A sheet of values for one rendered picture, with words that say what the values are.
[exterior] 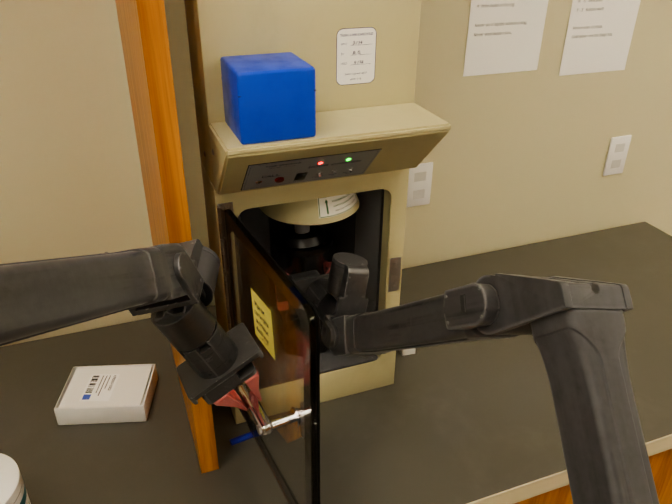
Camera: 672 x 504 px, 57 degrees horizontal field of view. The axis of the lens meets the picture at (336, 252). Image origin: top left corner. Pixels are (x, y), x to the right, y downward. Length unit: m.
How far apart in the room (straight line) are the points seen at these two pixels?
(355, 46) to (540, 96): 0.85
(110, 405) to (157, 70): 0.67
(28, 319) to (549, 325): 0.40
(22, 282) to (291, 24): 0.54
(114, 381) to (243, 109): 0.67
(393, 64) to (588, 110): 0.94
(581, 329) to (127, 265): 0.40
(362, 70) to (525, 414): 0.71
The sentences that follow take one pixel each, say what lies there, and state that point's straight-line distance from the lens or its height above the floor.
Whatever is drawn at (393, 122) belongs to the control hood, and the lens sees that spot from 0.89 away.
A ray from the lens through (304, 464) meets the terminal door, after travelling 0.86.
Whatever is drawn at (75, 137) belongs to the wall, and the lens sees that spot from 1.34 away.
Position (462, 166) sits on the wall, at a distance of 1.64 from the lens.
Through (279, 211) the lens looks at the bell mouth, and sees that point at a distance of 1.03.
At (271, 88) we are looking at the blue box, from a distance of 0.79.
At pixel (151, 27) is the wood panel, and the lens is 0.77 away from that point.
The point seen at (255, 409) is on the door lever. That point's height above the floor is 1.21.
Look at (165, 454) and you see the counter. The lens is 1.17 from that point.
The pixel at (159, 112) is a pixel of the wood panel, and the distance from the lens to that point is 0.79.
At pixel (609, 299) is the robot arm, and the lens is 0.57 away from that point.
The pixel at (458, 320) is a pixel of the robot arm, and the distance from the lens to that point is 0.62.
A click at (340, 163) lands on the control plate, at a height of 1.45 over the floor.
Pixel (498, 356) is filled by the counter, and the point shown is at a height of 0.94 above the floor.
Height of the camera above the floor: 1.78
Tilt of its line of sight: 29 degrees down
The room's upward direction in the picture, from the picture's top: 1 degrees clockwise
